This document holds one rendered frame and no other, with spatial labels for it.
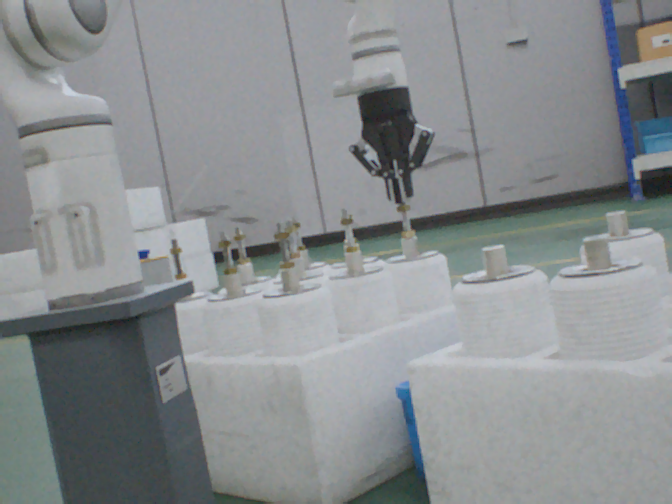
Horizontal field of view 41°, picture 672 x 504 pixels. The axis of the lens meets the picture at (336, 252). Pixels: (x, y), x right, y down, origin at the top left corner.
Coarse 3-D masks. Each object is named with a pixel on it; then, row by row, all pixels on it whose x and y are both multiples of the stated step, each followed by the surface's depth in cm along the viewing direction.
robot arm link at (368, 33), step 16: (368, 0) 122; (384, 0) 123; (368, 16) 123; (384, 16) 123; (352, 32) 125; (368, 32) 123; (384, 32) 123; (352, 48) 125; (368, 48) 123; (384, 48) 123
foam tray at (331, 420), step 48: (384, 336) 112; (432, 336) 118; (192, 384) 118; (240, 384) 110; (288, 384) 104; (336, 384) 106; (384, 384) 111; (240, 432) 112; (288, 432) 105; (336, 432) 105; (384, 432) 111; (240, 480) 114; (288, 480) 107; (336, 480) 105; (384, 480) 110
